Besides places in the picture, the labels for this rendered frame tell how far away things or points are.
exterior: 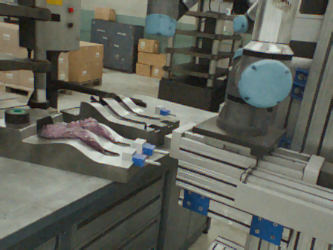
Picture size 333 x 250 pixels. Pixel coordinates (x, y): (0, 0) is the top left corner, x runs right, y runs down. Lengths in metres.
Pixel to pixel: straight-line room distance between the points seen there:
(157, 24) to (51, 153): 0.60
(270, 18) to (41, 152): 0.82
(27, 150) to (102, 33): 7.63
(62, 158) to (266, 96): 0.69
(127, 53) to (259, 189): 7.66
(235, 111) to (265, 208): 0.27
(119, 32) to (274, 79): 7.78
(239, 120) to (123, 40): 7.56
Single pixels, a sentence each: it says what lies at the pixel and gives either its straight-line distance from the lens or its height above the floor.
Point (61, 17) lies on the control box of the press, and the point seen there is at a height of 1.25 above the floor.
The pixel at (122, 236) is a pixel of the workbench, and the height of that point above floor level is 0.47.
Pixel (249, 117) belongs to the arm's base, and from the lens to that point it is 1.00.
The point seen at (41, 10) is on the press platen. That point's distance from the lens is 1.87.
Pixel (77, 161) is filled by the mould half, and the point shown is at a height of 0.84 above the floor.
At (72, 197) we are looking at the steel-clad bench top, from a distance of 1.07.
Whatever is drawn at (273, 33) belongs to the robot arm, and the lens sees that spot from 0.86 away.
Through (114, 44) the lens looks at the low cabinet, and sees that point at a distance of 8.61.
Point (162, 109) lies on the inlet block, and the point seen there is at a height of 0.84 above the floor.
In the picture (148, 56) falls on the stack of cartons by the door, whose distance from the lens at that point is 8.29.
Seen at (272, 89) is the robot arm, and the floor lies 1.19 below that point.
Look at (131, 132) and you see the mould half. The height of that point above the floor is 0.86.
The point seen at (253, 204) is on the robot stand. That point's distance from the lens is 0.92.
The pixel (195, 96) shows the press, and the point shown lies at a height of 0.26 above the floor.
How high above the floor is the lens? 1.32
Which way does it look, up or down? 17 degrees down
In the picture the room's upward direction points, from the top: 7 degrees clockwise
